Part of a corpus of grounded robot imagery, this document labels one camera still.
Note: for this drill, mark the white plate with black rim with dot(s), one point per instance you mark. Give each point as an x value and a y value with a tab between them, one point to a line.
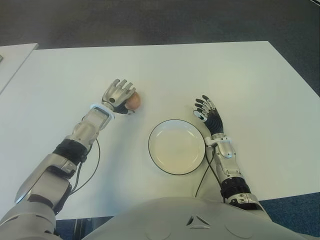
176	147

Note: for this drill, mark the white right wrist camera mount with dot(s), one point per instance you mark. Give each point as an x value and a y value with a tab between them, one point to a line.
212	141

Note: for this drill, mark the red yellow apple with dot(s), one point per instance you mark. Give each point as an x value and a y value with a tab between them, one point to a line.
135	100

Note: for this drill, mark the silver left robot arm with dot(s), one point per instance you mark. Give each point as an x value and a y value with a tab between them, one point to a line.
85	130

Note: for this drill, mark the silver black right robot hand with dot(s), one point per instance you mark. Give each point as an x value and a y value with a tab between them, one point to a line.
215	122

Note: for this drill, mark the white side table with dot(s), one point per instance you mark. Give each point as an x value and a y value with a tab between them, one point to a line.
15	62

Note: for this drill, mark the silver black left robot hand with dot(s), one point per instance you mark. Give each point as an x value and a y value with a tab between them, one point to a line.
116	95

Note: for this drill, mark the grey robot torso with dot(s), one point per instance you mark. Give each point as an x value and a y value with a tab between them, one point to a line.
200	222

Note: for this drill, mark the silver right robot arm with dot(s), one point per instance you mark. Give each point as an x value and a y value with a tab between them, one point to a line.
227	165

